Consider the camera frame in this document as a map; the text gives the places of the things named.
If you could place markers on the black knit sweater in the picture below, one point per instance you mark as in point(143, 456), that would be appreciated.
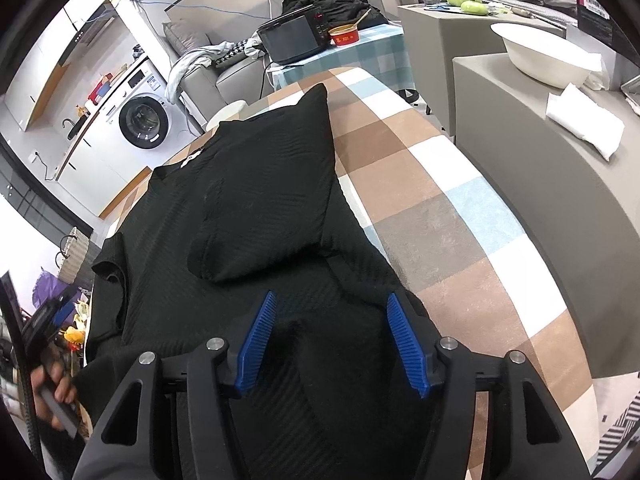
point(260, 211)

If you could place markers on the grey storage box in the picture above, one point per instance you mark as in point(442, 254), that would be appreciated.
point(434, 38)
point(581, 210)

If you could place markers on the white kitchen cabinet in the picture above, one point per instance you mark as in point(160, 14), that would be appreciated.
point(59, 94)

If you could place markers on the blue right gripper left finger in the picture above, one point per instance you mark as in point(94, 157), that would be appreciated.
point(254, 344)

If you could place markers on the white plastic basin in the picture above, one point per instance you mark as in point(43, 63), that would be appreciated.
point(548, 58)

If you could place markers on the woven laundry basket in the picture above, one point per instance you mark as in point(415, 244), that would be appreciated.
point(76, 253)

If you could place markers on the pile of black clothes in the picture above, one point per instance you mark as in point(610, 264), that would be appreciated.
point(340, 12)

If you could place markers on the grey sofa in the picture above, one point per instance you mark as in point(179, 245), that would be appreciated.
point(209, 90)

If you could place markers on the black monitor screen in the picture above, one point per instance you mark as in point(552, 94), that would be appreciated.
point(295, 35)

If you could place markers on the white washing machine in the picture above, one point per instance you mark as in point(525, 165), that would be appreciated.
point(138, 121)

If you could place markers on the purple bag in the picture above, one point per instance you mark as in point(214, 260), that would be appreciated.
point(47, 287)

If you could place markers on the white cloth on sofa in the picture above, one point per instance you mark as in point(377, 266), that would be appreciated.
point(207, 56)

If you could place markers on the white folded cloth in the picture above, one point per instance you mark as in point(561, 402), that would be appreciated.
point(586, 120)

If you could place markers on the red instant noodle bowl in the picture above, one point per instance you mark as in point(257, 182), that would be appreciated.
point(345, 35)

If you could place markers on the plaid checked blanket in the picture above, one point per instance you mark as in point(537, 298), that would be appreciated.
point(508, 374)

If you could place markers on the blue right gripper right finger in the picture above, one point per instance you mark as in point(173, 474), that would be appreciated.
point(412, 355)

